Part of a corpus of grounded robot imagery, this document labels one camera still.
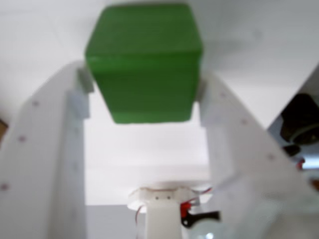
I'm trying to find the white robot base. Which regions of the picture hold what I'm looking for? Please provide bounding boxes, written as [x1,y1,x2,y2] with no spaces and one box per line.
[128,184,212,212]

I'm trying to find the green cube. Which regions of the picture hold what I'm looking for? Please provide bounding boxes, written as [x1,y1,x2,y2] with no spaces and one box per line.
[84,2,205,124]

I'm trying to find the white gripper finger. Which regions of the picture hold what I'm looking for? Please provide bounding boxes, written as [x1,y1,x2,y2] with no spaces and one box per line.
[0,61,94,239]
[196,72,319,239]

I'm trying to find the black clamp with red tip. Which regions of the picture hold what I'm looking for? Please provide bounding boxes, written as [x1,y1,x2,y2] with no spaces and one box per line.
[179,202,222,229]

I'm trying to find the black round object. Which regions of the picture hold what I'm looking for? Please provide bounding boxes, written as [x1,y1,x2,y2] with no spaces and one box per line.
[280,93,319,147]

